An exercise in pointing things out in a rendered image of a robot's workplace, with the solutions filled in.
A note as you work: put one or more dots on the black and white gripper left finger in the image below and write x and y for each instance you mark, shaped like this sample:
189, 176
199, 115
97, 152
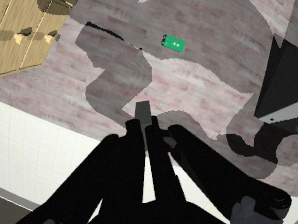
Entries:
77, 198

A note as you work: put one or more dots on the small wooden chest of drawers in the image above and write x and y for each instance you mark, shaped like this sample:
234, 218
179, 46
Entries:
34, 66

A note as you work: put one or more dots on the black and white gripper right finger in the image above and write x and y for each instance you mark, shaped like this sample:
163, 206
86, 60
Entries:
236, 195

